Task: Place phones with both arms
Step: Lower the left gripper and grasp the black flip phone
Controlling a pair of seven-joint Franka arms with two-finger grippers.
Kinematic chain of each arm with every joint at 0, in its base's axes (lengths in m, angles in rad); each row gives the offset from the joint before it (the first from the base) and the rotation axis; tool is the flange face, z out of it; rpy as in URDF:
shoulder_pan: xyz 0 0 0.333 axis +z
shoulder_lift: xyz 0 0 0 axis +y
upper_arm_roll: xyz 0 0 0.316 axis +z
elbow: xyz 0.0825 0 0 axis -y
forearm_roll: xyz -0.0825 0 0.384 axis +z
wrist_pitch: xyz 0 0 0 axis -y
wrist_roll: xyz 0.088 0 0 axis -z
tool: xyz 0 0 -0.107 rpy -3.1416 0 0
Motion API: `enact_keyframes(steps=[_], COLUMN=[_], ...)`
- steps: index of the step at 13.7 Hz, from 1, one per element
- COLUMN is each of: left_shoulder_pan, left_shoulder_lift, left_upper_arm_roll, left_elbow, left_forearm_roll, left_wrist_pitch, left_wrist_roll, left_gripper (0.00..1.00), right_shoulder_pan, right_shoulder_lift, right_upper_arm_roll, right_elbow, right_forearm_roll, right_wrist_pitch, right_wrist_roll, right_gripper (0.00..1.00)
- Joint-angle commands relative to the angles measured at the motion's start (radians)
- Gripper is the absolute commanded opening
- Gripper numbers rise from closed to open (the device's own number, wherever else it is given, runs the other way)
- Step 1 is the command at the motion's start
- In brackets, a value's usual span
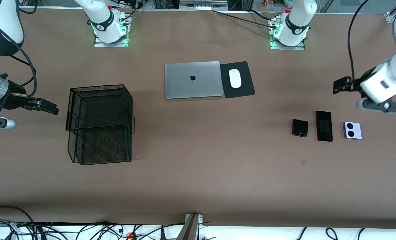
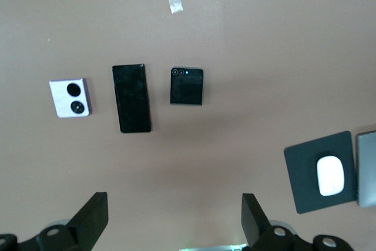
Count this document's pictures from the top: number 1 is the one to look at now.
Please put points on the small black flip phone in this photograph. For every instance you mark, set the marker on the small black flip phone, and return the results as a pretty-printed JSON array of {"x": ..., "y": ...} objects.
[{"x": 299, "y": 128}]

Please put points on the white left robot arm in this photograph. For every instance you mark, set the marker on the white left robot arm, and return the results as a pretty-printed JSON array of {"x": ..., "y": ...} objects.
[{"x": 296, "y": 20}]

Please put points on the white computer mouse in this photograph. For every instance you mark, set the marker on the white computer mouse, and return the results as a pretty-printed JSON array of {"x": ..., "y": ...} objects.
[{"x": 235, "y": 78}]

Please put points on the silver closed laptop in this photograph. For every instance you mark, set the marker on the silver closed laptop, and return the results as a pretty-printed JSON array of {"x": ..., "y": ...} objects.
[{"x": 184, "y": 83}]

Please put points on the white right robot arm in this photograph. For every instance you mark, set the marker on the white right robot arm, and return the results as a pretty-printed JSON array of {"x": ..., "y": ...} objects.
[{"x": 4, "y": 20}]

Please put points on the white power strip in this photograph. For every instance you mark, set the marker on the white power strip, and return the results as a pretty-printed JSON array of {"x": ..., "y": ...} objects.
[{"x": 202, "y": 7}]

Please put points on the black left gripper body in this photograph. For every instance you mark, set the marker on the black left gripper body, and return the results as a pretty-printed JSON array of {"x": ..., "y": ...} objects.
[{"x": 357, "y": 82}]

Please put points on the lavender flip phone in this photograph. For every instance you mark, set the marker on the lavender flip phone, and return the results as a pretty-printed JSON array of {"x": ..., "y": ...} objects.
[{"x": 357, "y": 130}]

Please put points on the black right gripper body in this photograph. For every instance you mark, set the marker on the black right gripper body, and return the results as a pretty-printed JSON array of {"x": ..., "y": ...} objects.
[{"x": 15, "y": 97}]

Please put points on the black mouse pad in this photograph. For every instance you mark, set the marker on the black mouse pad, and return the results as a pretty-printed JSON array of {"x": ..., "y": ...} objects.
[{"x": 244, "y": 90}]

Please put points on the grey metal camera post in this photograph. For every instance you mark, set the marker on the grey metal camera post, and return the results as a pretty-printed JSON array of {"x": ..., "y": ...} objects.
[{"x": 189, "y": 230}]

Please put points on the orange plug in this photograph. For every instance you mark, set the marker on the orange plug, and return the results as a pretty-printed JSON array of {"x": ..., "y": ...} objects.
[{"x": 130, "y": 235}]

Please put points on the long black phone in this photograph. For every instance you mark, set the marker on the long black phone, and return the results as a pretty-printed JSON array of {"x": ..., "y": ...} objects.
[{"x": 324, "y": 126}]

